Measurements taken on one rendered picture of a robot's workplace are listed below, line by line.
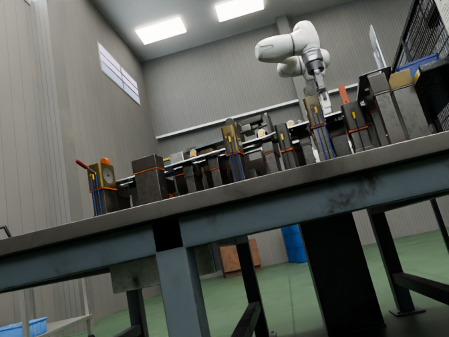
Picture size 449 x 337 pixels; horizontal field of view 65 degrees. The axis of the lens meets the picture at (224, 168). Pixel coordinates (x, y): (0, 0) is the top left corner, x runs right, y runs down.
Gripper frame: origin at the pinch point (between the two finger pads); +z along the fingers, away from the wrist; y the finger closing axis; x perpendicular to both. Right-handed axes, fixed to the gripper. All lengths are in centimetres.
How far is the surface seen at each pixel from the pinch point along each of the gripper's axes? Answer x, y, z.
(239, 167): -39, 22, 22
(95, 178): -105, 24, 8
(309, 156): -12.8, 2.1, 20.6
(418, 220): 166, -813, 78
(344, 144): 2.2, 1.6, 19.8
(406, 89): 27.9, 16.6, 9.3
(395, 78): 25.4, 17.0, 3.8
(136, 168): -86, 21, 9
